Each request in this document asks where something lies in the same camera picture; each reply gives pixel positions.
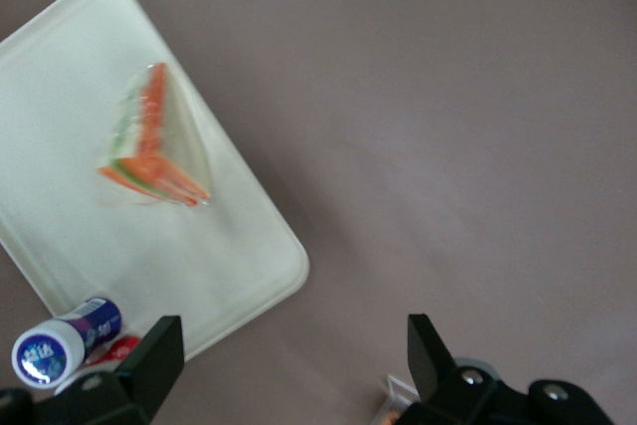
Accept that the red gum bottle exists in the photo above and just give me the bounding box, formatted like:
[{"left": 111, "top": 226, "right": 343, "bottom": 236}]
[{"left": 81, "top": 334, "right": 144, "bottom": 367}]

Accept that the blue gum bottle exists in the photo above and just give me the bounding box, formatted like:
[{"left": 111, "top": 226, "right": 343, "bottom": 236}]
[{"left": 10, "top": 296, "right": 123, "bottom": 390}]

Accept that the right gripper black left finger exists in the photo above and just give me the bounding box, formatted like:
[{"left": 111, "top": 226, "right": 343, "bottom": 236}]
[{"left": 52, "top": 315, "right": 184, "bottom": 425}]

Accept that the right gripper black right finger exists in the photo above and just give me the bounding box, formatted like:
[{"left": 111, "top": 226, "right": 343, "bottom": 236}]
[{"left": 392, "top": 314, "right": 529, "bottom": 425}]

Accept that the clear acrylic stepped display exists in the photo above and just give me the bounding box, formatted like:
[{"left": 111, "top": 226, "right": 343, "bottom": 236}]
[{"left": 376, "top": 373, "right": 420, "bottom": 425}]

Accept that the triangle sandwich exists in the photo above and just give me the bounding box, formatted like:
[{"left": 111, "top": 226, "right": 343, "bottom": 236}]
[{"left": 96, "top": 62, "right": 213, "bottom": 210}]

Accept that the beige plastic tray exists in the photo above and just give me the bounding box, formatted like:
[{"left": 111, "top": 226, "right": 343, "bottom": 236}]
[{"left": 0, "top": 0, "right": 311, "bottom": 362}]

